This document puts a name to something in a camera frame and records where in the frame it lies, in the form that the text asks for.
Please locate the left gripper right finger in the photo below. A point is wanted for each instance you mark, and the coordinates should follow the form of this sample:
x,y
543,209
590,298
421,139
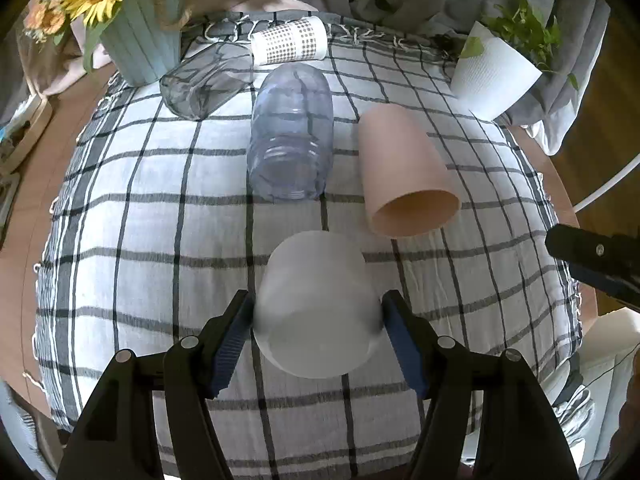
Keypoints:
x,y
520,437

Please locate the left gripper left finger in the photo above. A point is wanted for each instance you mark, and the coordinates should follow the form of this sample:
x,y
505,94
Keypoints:
x,y
115,436

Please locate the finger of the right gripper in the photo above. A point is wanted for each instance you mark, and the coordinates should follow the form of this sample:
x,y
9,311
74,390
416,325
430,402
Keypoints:
x,y
606,263

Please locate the frosted white cup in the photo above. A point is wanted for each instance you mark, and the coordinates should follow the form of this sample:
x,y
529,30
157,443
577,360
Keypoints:
x,y
317,314

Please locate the pink plastic cup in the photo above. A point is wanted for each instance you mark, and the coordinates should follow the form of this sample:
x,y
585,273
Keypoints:
x,y
407,189

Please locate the white dotted paper cup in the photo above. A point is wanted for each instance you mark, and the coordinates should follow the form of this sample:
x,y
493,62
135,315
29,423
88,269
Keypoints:
x,y
305,39

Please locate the white plant pot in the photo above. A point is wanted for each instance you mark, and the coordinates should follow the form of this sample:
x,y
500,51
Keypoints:
x,y
490,75

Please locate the green potted plant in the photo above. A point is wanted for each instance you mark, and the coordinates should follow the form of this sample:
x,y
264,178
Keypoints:
x,y
520,25

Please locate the grey blanket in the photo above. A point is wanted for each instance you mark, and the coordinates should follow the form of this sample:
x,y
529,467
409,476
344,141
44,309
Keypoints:
x,y
548,110

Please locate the black white checkered tablecloth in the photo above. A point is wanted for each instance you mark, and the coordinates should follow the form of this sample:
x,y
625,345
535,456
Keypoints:
x,y
156,228

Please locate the blue tinted glass jar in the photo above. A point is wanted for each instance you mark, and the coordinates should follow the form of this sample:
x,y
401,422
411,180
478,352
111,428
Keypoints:
x,y
291,135

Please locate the clear drinking glass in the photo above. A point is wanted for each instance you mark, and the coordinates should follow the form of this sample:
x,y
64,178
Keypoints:
x,y
204,82

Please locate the light blue ribbed vase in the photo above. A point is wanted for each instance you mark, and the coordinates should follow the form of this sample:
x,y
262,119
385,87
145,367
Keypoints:
x,y
144,39

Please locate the white chair frame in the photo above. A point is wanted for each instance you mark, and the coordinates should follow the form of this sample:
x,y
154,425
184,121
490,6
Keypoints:
x,y
608,185

